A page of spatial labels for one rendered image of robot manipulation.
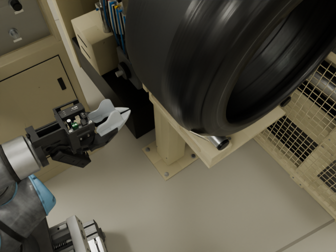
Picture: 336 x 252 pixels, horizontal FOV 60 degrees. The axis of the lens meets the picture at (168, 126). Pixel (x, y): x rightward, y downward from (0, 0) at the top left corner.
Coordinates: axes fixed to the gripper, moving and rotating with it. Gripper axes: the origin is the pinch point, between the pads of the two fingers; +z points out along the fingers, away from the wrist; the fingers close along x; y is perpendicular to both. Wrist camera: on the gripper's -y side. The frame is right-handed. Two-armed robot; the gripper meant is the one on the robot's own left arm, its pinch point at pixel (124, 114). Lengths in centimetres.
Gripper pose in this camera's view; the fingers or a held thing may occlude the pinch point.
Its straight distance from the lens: 66.3
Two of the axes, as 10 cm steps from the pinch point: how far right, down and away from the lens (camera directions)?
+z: 8.0, -4.3, 4.1
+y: 1.0, -5.8, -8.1
